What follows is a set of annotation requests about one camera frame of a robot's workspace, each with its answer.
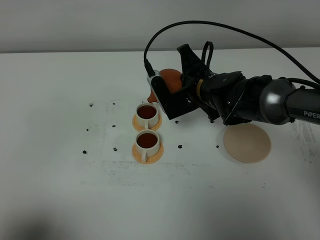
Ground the brown clay teapot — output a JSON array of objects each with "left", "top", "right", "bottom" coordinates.
[{"left": 147, "top": 68, "right": 182, "bottom": 105}]

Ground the near white teacup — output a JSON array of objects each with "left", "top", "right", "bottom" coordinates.
[{"left": 134, "top": 129, "right": 160, "bottom": 163}]

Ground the far white teacup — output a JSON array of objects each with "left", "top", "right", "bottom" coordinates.
[{"left": 135, "top": 103, "right": 160, "bottom": 129}]

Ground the orange coaster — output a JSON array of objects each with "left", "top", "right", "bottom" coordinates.
[
  {"left": 132, "top": 142, "right": 164, "bottom": 165},
  {"left": 132, "top": 112, "right": 163, "bottom": 133}
]

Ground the beige round teapot coaster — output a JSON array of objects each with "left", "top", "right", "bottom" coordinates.
[{"left": 223, "top": 123, "right": 272, "bottom": 164}]

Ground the near orange coaster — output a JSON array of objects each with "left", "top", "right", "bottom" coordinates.
[{"left": 132, "top": 142, "right": 164, "bottom": 165}]

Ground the white teacup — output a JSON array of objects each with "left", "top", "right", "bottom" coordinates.
[
  {"left": 134, "top": 129, "right": 160, "bottom": 163},
  {"left": 135, "top": 103, "right": 160, "bottom": 129}
]

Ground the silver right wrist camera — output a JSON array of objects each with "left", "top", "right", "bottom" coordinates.
[{"left": 146, "top": 69, "right": 198, "bottom": 121}]

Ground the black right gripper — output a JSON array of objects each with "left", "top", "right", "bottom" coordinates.
[{"left": 173, "top": 44, "right": 220, "bottom": 122}]

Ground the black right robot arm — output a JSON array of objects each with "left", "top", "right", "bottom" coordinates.
[{"left": 169, "top": 42, "right": 320, "bottom": 126}]

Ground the black right camera cable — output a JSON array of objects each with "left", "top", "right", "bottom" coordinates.
[{"left": 143, "top": 20, "right": 320, "bottom": 83}]

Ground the far orange coaster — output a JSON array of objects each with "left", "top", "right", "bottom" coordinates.
[{"left": 132, "top": 112, "right": 163, "bottom": 133}]

